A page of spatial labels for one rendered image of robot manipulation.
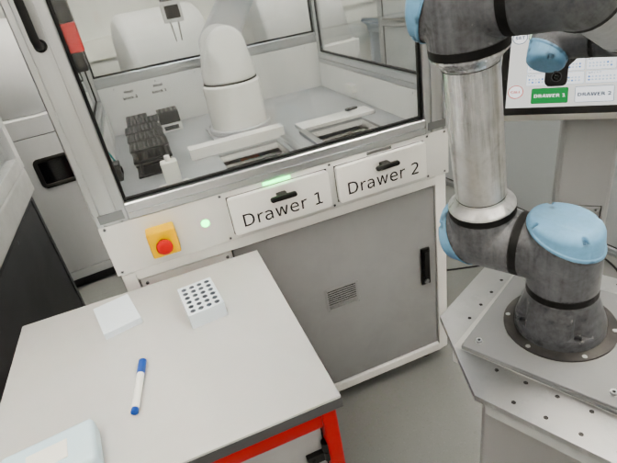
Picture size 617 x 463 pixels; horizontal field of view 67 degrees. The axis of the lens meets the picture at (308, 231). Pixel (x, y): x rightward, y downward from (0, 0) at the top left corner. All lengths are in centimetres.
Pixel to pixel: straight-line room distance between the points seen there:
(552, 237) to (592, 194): 93
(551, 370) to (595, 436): 12
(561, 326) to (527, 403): 14
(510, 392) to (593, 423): 12
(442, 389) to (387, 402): 21
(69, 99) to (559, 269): 102
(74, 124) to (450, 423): 146
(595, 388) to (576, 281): 17
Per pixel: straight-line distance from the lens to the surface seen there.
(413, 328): 181
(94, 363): 114
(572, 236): 83
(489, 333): 96
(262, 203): 127
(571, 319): 91
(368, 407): 184
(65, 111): 118
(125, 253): 129
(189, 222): 127
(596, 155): 169
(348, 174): 133
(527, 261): 86
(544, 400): 89
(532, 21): 67
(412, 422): 180
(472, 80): 74
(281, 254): 139
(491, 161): 80
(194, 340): 107
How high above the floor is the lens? 142
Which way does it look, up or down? 29 degrees down
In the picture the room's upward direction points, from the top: 10 degrees counter-clockwise
